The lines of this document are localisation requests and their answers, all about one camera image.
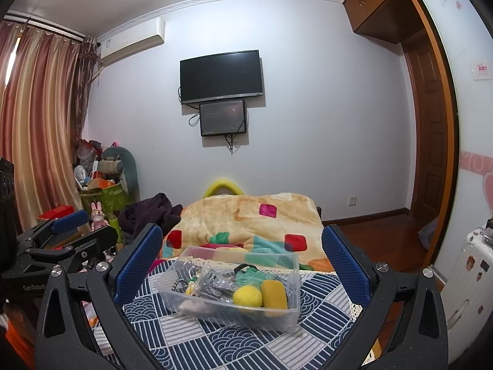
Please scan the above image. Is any blue white patterned cloth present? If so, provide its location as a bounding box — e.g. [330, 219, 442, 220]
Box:
[83, 266, 386, 370]

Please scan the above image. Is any white air conditioner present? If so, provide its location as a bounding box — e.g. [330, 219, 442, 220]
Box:
[98, 17, 165, 66]

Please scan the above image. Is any red box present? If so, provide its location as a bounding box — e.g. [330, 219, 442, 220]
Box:
[37, 205, 75, 224]

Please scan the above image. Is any pink bunny toy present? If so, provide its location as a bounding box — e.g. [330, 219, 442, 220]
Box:
[90, 201, 108, 232]

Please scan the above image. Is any green frilled cloth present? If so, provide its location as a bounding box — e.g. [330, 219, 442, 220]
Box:
[234, 264, 276, 290]

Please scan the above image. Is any small black wall monitor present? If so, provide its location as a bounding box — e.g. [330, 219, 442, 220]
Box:
[199, 99, 247, 137]

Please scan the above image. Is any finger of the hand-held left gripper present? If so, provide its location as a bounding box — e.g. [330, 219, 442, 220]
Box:
[58, 225, 119, 268]
[17, 210, 89, 249]

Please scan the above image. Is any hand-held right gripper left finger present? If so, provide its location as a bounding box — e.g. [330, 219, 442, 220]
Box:
[35, 223, 164, 370]

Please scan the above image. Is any grey plush toy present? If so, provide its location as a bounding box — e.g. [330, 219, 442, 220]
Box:
[98, 146, 139, 201]

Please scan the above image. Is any yellow foam arch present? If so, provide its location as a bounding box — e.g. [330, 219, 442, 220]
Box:
[203, 178, 247, 198]

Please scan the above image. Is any wooden door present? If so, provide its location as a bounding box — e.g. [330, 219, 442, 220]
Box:
[402, 35, 449, 247]

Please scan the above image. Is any dark purple cloth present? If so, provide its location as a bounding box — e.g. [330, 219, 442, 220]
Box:
[119, 193, 183, 245]

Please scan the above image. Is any mustard soft pouch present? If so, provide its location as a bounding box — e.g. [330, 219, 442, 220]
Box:
[261, 280, 288, 311]

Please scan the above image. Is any red plastic bag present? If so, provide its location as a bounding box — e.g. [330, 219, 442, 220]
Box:
[79, 140, 103, 162]

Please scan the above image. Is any large black wall television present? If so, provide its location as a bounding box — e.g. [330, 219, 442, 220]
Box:
[180, 50, 265, 105]

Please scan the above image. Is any wooden overhead cabinet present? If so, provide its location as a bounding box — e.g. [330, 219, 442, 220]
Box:
[343, 0, 418, 43]

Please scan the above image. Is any yellow soft ball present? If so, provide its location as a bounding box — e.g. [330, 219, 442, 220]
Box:
[232, 286, 263, 309]

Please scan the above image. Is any clear plastic storage box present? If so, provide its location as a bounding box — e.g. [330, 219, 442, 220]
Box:
[153, 245, 300, 334]

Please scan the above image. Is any white suitcase with stickers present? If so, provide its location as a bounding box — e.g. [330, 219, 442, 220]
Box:
[439, 227, 493, 367]

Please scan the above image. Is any striped red curtain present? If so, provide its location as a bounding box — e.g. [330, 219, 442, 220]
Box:
[0, 19, 101, 236]

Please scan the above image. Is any grey sequin pouch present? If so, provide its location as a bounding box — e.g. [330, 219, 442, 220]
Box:
[194, 262, 235, 303]

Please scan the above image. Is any beige patterned blanket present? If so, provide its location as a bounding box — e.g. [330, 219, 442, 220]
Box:
[160, 192, 336, 272]

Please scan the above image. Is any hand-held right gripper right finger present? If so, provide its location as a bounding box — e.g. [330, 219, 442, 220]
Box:
[321, 224, 449, 370]

